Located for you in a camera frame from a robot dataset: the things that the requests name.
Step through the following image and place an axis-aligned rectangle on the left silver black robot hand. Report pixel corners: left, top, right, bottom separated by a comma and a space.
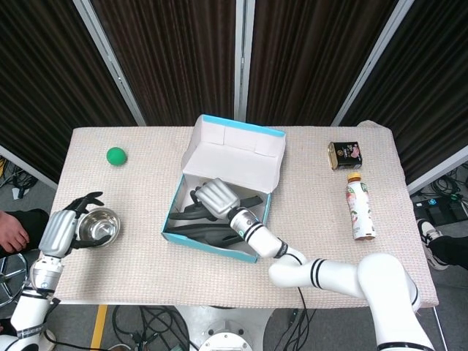
38, 191, 110, 257

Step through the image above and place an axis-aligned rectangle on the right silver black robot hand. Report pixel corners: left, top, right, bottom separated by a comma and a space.
189, 178, 241, 220

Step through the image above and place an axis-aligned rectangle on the light blue cardboard shoe box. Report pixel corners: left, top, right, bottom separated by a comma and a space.
161, 114, 287, 265

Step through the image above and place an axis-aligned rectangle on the stainless steel bowl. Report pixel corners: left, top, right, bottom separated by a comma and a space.
76, 207, 122, 245

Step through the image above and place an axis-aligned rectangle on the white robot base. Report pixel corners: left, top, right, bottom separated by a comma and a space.
199, 305, 273, 351

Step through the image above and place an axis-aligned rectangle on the bystander bare hand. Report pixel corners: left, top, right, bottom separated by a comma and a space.
0, 211, 30, 254

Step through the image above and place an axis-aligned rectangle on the chrome stool base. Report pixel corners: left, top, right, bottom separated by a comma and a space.
0, 252, 29, 308

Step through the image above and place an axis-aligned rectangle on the beige woven tablecloth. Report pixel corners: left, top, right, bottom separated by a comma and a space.
28, 122, 439, 308

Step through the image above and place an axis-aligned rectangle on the green ball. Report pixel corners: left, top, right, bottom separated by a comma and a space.
106, 146, 129, 167

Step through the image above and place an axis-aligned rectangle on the yellow floor tape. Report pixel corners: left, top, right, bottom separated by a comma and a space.
90, 304, 109, 350

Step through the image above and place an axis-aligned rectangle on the black tin can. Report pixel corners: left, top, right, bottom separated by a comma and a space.
327, 141, 365, 172

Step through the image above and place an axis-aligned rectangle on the peach drink bottle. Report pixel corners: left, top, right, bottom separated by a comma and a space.
344, 173, 377, 241

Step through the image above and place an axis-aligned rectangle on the black and white sneaker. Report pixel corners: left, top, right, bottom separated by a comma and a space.
416, 218, 450, 271

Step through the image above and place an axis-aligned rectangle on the bystander black trouser leg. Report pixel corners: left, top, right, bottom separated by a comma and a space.
427, 235, 468, 270

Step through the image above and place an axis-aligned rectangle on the black floor cable bundle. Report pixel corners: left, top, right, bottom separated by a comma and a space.
111, 305, 198, 351

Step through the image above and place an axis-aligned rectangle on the white partition post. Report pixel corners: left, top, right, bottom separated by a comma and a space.
72, 0, 147, 127
233, 0, 256, 124
331, 0, 416, 127

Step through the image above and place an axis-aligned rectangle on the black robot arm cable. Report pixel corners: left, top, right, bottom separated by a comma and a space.
295, 287, 312, 351

